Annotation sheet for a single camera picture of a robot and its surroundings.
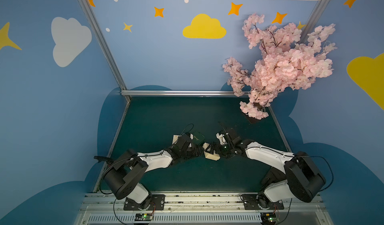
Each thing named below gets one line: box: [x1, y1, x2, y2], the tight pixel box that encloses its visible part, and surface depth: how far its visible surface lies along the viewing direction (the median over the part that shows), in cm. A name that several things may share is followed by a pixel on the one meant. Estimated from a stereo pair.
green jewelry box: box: [192, 131, 205, 145], surface depth 97 cm
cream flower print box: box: [202, 142, 221, 161], surface depth 85 cm
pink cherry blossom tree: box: [222, 13, 338, 120], surface depth 73 cm
